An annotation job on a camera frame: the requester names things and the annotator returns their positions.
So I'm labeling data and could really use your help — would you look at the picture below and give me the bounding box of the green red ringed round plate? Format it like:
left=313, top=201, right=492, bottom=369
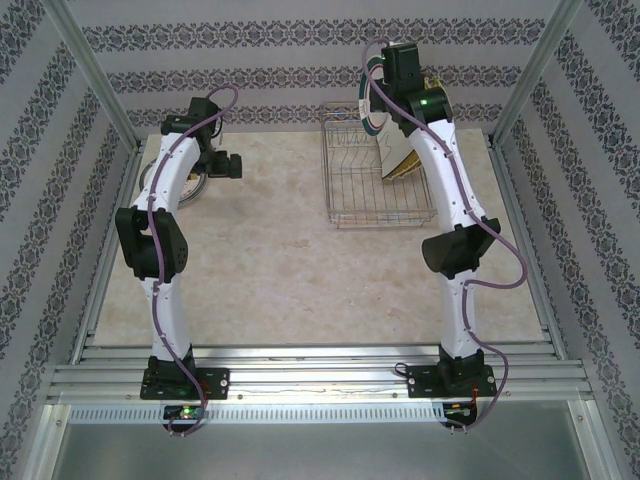
left=358, top=47, right=401, bottom=139

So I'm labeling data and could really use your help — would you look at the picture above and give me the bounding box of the orange sunburst round plate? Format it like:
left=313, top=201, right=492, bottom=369
left=141, top=158, right=207, bottom=207

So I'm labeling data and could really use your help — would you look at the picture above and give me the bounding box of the grey metal shelf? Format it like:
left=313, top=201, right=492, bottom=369
left=39, top=402, right=619, bottom=480

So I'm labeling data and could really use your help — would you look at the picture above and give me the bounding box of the aluminium frame post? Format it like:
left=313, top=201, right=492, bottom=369
left=492, top=0, right=586, bottom=146
left=43, top=0, right=144, bottom=151

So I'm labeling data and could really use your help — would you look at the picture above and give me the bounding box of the metal wire dish rack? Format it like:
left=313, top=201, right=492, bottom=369
left=319, top=102, right=437, bottom=231

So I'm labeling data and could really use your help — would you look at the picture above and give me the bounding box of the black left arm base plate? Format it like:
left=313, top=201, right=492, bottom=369
left=139, top=367, right=230, bottom=401

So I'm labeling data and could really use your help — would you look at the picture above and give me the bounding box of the aluminium side rail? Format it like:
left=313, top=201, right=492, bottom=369
left=69, top=139, right=146, bottom=366
left=489, top=142, right=570, bottom=364

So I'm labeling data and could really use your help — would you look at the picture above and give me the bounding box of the aluminium mounting rail bed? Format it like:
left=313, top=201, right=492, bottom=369
left=47, top=342, right=594, bottom=404

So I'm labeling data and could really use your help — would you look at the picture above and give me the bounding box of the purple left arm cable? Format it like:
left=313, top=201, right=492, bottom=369
left=147, top=85, right=239, bottom=439

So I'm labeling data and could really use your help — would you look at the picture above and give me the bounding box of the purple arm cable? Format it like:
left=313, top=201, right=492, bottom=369
left=360, top=38, right=526, bottom=434
left=147, top=85, right=239, bottom=439

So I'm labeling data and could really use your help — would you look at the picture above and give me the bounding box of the slotted white cable duct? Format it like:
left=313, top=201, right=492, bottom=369
left=67, top=403, right=446, bottom=424

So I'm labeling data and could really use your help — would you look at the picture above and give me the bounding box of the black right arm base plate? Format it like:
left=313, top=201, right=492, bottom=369
left=407, top=363, right=498, bottom=400

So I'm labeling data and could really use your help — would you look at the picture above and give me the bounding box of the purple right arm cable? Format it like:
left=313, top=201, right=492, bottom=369
left=360, top=38, right=526, bottom=434

